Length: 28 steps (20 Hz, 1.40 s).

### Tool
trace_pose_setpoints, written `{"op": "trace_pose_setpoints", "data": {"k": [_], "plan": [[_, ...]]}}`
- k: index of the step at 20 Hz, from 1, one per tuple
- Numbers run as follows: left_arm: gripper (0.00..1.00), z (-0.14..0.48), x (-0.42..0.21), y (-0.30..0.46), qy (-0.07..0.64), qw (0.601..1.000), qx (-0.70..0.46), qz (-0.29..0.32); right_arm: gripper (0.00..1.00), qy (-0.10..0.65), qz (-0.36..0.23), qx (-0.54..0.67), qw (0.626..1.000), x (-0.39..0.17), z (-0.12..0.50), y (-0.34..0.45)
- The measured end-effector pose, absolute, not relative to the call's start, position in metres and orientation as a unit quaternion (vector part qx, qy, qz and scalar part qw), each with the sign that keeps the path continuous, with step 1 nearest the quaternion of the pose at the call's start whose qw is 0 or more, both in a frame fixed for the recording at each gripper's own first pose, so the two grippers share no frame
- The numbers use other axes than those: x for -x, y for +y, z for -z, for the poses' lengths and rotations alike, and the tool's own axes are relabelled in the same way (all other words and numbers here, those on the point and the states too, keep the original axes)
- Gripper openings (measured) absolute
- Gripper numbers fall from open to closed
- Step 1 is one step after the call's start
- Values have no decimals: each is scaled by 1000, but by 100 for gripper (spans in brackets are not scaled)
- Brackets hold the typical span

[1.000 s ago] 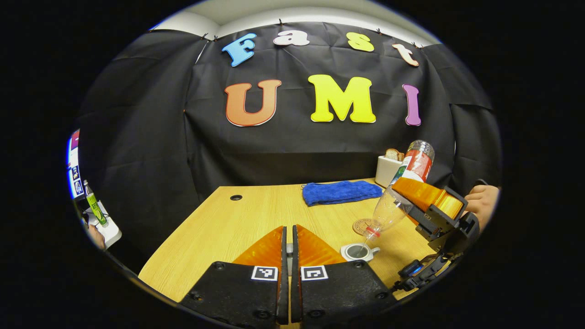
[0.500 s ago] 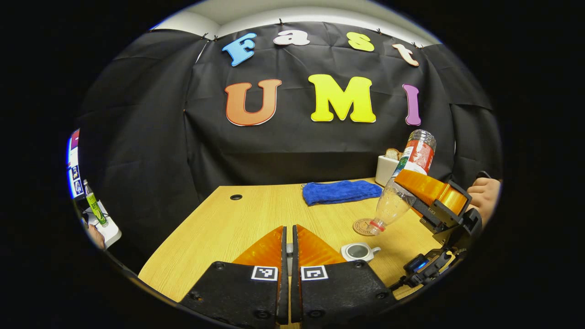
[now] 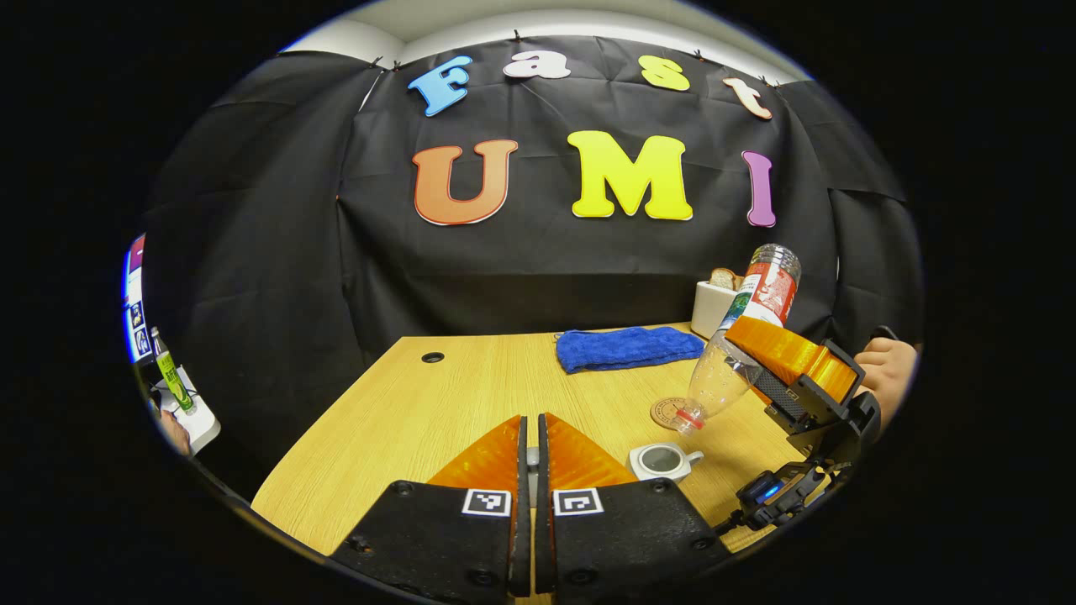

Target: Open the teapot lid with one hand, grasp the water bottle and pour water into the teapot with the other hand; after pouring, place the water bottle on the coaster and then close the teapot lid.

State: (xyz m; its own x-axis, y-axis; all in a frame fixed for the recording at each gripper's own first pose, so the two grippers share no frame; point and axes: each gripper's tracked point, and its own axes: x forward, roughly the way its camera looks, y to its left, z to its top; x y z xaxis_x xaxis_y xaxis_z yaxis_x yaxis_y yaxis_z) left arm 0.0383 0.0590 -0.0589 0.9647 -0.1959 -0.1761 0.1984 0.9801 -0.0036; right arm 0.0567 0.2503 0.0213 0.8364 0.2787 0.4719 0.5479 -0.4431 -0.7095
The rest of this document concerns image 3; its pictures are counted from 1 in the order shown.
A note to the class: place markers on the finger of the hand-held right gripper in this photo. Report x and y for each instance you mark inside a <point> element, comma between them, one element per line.
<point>790,357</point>

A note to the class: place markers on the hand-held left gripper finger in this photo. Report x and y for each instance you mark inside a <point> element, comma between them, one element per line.
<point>543,546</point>
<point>522,546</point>

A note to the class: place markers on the clear plastic water bottle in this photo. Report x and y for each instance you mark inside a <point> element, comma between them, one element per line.
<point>731,370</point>

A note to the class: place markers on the white teacup lid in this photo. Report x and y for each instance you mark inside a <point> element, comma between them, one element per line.
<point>533,466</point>

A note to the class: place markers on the round brown coaster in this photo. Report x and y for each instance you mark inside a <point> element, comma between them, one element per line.
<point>666,413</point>

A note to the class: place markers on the white teacup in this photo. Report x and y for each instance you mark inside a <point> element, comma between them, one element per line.
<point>660,462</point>

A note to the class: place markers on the green bottle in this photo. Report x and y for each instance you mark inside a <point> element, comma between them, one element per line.
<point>174,378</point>

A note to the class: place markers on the white toaster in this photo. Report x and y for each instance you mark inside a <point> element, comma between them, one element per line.
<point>710,311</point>

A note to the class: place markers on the toasted bread slice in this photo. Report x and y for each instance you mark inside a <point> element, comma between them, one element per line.
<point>725,279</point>

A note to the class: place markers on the blue towel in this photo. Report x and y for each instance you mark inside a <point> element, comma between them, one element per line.
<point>626,347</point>

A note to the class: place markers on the white box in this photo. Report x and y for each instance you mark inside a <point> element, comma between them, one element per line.
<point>202,424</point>

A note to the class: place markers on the computer monitor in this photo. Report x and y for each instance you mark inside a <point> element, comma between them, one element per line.
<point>136,302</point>

